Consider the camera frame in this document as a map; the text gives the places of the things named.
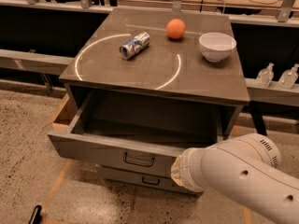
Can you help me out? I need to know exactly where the grey top drawer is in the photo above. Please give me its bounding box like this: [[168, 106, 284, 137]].
[[49, 89, 223, 177]]

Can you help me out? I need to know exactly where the grey drawer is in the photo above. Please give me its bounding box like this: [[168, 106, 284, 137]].
[[95, 165, 202, 196], [49, 89, 223, 177]]

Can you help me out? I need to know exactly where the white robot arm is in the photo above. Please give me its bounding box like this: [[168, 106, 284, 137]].
[[171, 133, 299, 224]]

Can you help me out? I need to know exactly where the grey drawer cabinet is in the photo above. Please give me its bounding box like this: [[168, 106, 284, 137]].
[[58, 7, 251, 196]]

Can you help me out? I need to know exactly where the cardboard box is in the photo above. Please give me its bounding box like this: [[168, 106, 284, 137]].
[[44, 94, 77, 133]]

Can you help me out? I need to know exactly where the white bowl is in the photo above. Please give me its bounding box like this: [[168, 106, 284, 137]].
[[199, 32, 236, 63]]

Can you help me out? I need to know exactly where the clear plastic bottle left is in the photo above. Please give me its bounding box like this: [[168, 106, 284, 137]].
[[255, 63, 274, 88]]

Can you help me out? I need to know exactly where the clear plastic bottle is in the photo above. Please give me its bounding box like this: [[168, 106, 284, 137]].
[[278, 63, 299, 89], [255, 63, 274, 88]]

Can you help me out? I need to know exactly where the crushed silver soda can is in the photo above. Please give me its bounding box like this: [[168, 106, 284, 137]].
[[119, 32, 150, 60]]

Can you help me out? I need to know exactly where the orange fruit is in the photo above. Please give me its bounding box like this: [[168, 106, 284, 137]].
[[166, 19, 186, 39]]

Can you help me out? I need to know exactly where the black object on floor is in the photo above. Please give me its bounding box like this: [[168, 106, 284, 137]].
[[28, 205, 42, 224]]

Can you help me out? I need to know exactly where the clear plastic bottle right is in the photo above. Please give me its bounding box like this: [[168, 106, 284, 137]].
[[278, 63, 299, 89]]

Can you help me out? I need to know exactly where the black top drawer handle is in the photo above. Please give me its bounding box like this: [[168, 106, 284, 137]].
[[123, 152, 155, 167]]

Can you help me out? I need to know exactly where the black drawer handle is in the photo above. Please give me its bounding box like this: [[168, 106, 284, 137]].
[[141, 176, 160, 186], [123, 152, 155, 167]]

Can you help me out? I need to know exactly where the grey metal rail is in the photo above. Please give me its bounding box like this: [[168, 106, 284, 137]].
[[0, 49, 73, 76]]

